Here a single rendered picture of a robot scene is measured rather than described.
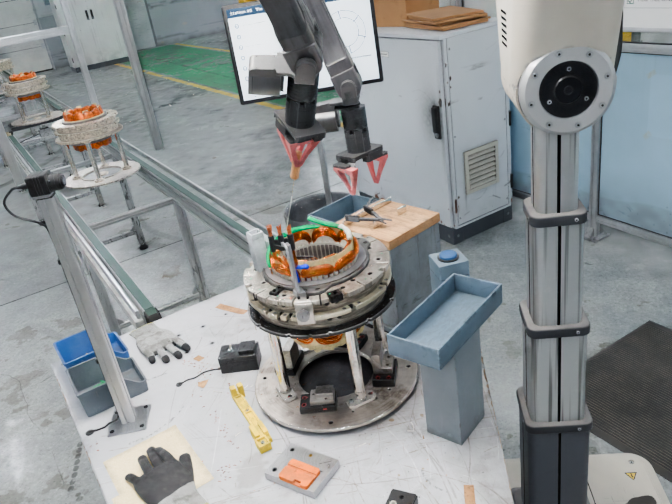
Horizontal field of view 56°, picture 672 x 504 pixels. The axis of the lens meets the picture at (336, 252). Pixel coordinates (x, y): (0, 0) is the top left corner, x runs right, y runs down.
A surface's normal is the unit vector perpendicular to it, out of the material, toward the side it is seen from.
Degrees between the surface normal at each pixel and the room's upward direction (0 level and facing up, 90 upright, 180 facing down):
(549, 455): 90
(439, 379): 90
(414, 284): 90
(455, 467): 0
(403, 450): 0
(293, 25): 113
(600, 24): 109
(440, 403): 90
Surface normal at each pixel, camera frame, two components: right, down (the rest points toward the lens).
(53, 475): -0.14, -0.89
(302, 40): 0.07, 0.86
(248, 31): 0.07, 0.32
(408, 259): 0.68, 0.23
